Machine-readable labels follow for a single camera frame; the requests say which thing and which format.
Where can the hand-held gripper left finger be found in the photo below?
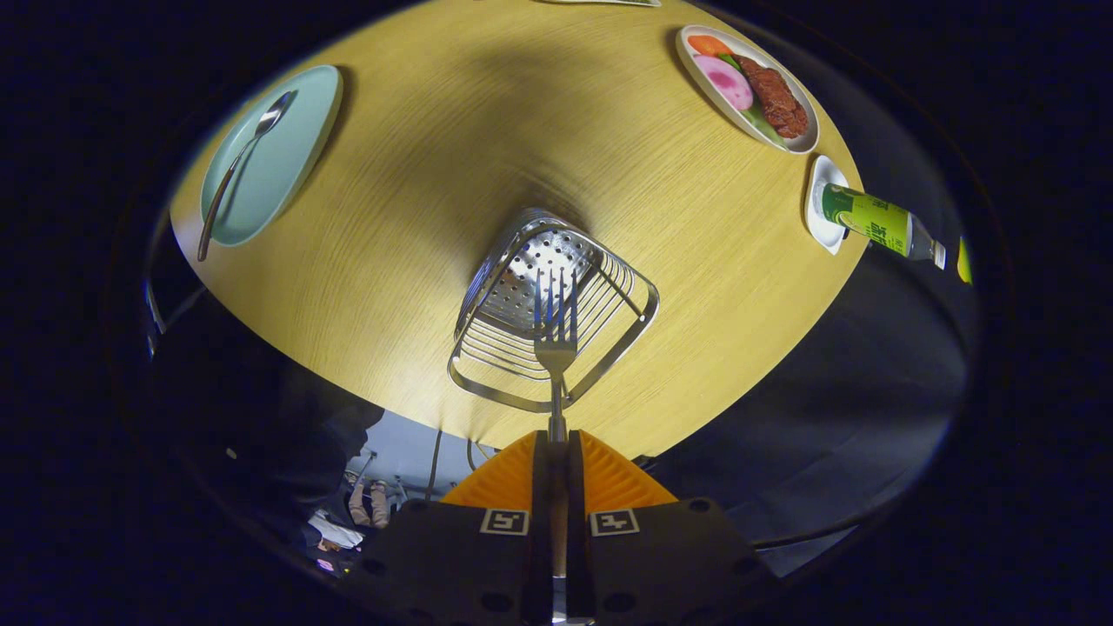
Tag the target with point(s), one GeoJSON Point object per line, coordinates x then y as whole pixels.
{"type": "Point", "coordinates": [539, 522]}

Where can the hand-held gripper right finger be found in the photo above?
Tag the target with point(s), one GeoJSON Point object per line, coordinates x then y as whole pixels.
{"type": "Point", "coordinates": [578, 522]}

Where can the green label drink bottle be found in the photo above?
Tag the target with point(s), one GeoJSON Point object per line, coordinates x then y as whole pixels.
{"type": "Point", "coordinates": [869, 217]}

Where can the small white dish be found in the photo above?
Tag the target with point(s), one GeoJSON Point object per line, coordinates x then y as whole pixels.
{"type": "Point", "coordinates": [826, 169]}

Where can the green lettuce leaf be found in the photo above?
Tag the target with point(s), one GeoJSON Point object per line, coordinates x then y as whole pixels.
{"type": "Point", "coordinates": [765, 130]}

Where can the teal plate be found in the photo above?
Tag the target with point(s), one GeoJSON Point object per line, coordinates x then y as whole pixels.
{"type": "Point", "coordinates": [296, 156]}

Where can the pink round slice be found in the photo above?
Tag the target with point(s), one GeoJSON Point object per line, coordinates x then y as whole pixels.
{"type": "Point", "coordinates": [723, 80]}

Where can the brown meat piece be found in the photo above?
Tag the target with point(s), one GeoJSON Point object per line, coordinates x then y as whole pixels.
{"type": "Point", "coordinates": [774, 96]}

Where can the white food plate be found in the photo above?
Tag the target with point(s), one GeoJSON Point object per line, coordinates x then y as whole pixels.
{"type": "Point", "coordinates": [686, 47]}

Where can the orange carrot slice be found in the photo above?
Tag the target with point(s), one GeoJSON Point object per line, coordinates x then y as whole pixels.
{"type": "Point", "coordinates": [709, 44]}

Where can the white divided tray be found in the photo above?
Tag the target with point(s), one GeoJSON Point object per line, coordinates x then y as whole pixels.
{"type": "Point", "coordinates": [609, 3]}

